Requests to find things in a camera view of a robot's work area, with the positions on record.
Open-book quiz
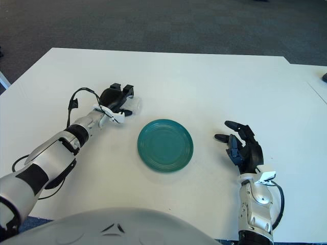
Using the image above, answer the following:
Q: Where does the teal round plate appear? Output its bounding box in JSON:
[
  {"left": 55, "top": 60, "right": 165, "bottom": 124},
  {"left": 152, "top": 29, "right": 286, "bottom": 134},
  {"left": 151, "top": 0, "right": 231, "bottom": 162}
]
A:
[{"left": 137, "top": 118, "right": 195, "bottom": 175}]

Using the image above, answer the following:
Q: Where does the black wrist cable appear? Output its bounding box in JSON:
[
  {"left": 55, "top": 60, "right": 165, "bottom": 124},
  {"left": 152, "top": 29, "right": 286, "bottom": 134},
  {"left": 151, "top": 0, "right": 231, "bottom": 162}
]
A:
[
  {"left": 66, "top": 87, "right": 103, "bottom": 128},
  {"left": 270, "top": 180, "right": 285, "bottom": 230}
]

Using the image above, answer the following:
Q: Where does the clear plastic bottle blue label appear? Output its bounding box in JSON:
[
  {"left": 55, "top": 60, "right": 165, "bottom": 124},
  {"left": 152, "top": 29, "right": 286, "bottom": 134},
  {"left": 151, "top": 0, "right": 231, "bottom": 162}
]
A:
[{"left": 122, "top": 96, "right": 144, "bottom": 116}]

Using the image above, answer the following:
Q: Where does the grey robot torso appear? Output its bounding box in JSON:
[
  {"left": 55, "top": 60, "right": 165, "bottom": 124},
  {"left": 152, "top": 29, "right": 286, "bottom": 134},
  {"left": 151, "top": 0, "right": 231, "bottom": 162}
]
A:
[{"left": 0, "top": 207, "right": 218, "bottom": 245}]

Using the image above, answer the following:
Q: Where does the black elbow cable loop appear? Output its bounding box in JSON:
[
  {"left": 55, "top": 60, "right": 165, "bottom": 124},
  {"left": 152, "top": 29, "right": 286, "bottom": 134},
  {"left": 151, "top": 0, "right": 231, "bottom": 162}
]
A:
[{"left": 11, "top": 153, "right": 77, "bottom": 200}]

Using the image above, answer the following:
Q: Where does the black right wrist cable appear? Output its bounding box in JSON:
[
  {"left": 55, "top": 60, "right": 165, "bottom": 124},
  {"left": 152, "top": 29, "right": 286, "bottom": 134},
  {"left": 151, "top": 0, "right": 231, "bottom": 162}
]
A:
[{"left": 270, "top": 180, "right": 285, "bottom": 230}]

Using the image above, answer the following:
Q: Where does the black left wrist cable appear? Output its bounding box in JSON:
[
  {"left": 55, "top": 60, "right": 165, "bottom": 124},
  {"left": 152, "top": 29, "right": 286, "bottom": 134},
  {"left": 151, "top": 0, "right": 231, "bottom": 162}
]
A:
[{"left": 66, "top": 87, "right": 103, "bottom": 128}]

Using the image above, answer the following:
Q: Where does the white adjoining table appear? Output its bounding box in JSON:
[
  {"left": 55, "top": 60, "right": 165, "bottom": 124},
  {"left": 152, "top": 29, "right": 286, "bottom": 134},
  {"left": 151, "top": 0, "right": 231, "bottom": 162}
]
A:
[{"left": 287, "top": 63, "right": 327, "bottom": 105}]

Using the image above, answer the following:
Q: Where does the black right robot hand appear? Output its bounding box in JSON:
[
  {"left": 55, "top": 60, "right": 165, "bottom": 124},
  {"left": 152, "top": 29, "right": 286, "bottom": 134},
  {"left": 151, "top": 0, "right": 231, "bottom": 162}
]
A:
[{"left": 214, "top": 120, "right": 264, "bottom": 174}]

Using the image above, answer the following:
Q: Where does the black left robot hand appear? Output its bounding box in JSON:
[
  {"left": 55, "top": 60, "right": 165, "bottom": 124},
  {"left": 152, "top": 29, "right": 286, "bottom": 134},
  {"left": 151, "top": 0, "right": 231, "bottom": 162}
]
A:
[{"left": 99, "top": 83, "right": 135, "bottom": 117}]

